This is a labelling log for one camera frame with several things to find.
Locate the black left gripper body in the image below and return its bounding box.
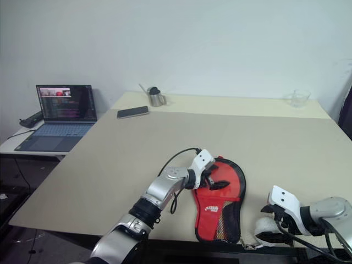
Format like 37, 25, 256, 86
198, 164, 218, 190

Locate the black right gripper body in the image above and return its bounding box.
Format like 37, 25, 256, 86
271, 205, 296, 238

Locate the white fluffy pompom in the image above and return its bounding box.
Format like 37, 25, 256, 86
254, 217, 277, 244

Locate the red black paddle case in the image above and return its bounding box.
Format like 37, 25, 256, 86
191, 156, 247, 245

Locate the stainless steel pitcher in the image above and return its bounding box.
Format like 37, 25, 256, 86
148, 86, 167, 108

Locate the black smartphone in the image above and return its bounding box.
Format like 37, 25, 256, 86
117, 106, 150, 120

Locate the black office chair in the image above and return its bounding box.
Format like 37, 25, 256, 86
337, 84, 352, 130

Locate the open grey laptop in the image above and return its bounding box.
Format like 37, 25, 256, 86
14, 84, 98, 153

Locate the black elongated device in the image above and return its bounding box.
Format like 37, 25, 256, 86
19, 111, 43, 129

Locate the white side table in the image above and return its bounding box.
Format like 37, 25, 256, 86
0, 120, 67, 163

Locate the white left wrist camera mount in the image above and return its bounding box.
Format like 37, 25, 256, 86
189, 148, 216, 191

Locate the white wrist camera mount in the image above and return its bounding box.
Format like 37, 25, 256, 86
267, 185, 311, 237
189, 148, 216, 191

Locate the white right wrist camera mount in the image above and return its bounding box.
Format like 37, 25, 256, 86
267, 185, 311, 237

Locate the small metal clip strap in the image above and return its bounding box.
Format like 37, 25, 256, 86
240, 237, 261, 250

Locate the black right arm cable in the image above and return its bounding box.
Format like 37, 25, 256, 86
276, 219, 352, 262

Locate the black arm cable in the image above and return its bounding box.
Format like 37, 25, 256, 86
276, 219, 352, 262
157, 147, 202, 215

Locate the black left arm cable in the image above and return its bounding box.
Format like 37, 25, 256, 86
157, 147, 202, 215

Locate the black laptop cable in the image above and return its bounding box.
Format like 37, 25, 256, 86
6, 128, 37, 140

